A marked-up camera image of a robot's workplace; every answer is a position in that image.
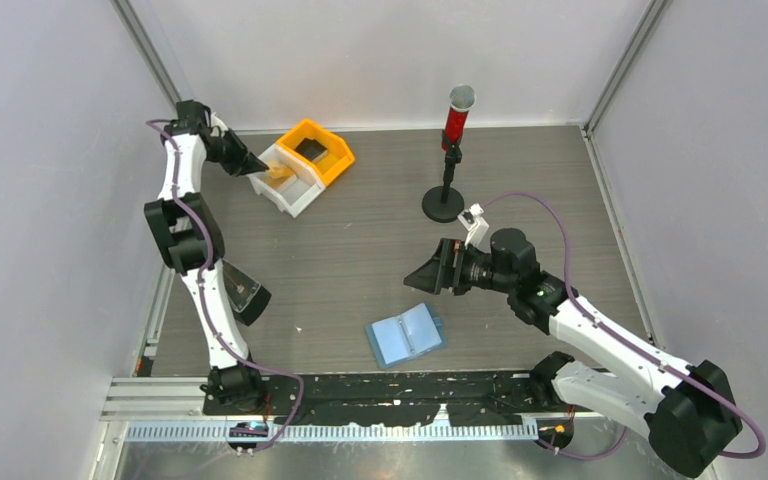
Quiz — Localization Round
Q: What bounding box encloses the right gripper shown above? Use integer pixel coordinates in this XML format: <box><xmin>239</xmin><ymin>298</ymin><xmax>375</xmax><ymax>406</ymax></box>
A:
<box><xmin>404</xmin><ymin>237</ymin><xmax>516</xmax><ymax>296</ymax></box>

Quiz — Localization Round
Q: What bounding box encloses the black card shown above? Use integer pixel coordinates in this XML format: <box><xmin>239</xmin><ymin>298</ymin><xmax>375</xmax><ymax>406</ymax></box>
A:
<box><xmin>294</xmin><ymin>138</ymin><xmax>328</xmax><ymax>164</ymax></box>

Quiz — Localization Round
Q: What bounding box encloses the blue leather card holder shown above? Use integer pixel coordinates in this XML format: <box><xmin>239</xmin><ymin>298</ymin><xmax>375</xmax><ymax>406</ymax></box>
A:
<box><xmin>365</xmin><ymin>302</ymin><xmax>448</xmax><ymax>369</ymax></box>

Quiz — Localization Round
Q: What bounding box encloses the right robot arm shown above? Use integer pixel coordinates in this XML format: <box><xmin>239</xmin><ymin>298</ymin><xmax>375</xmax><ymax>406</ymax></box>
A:
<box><xmin>403</xmin><ymin>228</ymin><xmax>743</xmax><ymax>478</ymax></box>

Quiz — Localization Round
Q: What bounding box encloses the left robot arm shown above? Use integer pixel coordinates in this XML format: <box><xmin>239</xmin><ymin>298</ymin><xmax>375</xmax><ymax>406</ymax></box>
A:
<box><xmin>143</xmin><ymin>100</ymin><xmax>271</xmax><ymax>414</ymax></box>

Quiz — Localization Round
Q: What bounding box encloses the clear plastic holder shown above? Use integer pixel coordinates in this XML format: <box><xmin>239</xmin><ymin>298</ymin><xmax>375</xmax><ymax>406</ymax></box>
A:
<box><xmin>222</xmin><ymin>260</ymin><xmax>272</xmax><ymax>326</ymax></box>

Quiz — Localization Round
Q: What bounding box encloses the white plastic bin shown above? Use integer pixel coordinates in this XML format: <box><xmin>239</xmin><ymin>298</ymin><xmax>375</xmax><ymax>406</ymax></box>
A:
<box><xmin>247</xmin><ymin>143</ymin><xmax>326</xmax><ymax>218</ymax></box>

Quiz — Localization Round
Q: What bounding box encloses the orange plastic bin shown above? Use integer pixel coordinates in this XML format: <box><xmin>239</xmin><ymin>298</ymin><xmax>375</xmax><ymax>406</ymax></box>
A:
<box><xmin>277</xmin><ymin>118</ymin><xmax>356</xmax><ymax>187</ymax></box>

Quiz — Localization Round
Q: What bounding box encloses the red microphone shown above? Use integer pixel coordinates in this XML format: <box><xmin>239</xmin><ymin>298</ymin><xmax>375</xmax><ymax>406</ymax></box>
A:
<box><xmin>441</xmin><ymin>84</ymin><xmax>476</xmax><ymax>150</ymax></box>

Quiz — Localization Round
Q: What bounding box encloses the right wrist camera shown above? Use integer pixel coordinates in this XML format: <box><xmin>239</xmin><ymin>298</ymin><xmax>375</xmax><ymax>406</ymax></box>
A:
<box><xmin>457</xmin><ymin>203</ymin><xmax>489</xmax><ymax>247</ymax></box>

